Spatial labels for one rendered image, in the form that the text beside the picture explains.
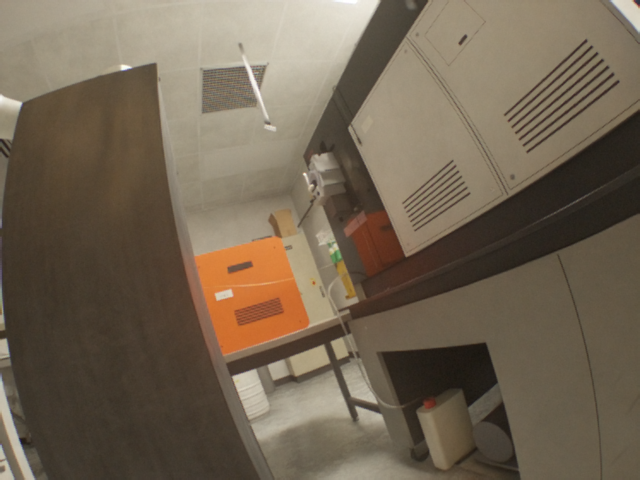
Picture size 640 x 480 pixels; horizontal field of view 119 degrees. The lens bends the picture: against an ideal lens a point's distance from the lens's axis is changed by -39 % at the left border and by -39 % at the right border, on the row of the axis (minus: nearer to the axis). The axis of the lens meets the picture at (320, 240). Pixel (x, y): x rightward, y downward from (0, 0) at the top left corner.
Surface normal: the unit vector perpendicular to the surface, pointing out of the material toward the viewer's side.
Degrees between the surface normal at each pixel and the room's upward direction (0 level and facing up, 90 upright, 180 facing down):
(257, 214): 90
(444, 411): 90
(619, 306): 90
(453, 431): 90
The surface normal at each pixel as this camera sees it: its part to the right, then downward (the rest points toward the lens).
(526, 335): -0.89, 0.23
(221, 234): 0.30, -0.34
